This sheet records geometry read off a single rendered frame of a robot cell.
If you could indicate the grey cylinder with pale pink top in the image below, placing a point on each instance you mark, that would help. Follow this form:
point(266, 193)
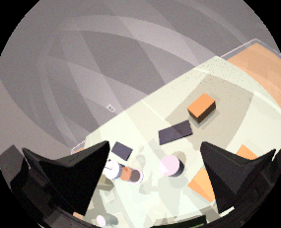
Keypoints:
point(171, 166)

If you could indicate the orange-brown box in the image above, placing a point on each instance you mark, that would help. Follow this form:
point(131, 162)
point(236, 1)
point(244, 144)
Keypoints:
point(202, 107)
point(244, 152)
point(202, 185)

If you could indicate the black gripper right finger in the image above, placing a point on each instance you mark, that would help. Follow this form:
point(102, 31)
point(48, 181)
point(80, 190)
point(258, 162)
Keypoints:
point(229, 173)

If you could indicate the glass french press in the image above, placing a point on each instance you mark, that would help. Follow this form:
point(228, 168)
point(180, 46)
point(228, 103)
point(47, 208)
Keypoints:
point(116, 170)

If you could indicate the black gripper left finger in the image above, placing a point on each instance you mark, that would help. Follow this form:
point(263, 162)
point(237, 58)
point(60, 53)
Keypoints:
point(74, 177)

